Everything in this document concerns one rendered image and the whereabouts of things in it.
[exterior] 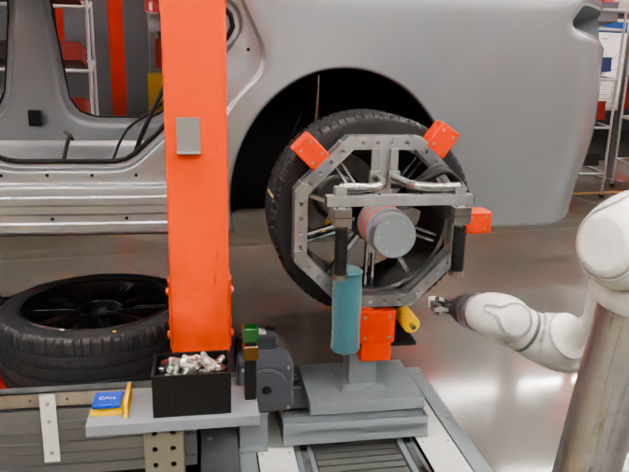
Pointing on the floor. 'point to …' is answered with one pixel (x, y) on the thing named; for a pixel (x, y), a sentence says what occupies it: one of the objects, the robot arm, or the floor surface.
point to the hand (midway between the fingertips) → (435, 302)
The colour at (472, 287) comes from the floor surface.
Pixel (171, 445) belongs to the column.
